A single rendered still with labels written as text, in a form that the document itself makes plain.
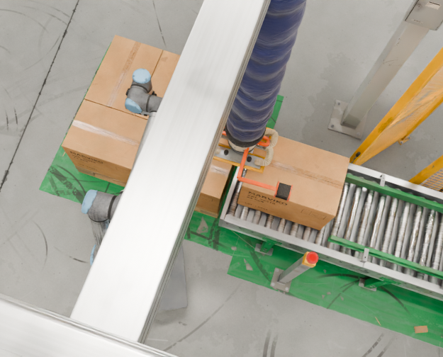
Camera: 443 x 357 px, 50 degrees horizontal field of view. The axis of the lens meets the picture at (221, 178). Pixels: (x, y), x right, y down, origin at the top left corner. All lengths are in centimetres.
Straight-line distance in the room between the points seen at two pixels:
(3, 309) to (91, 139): 304
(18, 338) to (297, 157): 264
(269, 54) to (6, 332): 148
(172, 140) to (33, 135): 359
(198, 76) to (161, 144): 13
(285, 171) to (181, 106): 227
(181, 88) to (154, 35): 382
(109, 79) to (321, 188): 178
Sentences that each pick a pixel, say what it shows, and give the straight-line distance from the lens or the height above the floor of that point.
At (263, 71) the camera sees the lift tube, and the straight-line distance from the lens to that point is 192.
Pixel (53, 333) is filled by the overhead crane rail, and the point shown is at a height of 321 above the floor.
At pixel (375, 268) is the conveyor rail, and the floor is 59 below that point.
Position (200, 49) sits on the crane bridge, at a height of 305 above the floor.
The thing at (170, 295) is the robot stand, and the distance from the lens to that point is 299.
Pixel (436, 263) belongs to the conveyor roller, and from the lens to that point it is 360.
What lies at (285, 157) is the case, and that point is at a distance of 304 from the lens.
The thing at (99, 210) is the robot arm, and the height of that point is 162.
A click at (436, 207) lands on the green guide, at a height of 63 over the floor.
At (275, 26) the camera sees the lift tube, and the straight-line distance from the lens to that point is 170.
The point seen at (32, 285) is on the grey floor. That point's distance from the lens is 395.
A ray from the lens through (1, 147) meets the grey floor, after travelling 434.
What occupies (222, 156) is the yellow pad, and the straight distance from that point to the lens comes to 279.
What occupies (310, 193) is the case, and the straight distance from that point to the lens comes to 299.
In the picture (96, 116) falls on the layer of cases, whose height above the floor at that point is 54.
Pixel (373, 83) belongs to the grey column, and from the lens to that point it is 369.
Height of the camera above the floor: 373
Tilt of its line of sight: 71 degrees down
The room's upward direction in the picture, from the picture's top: 9 degrees clockwise
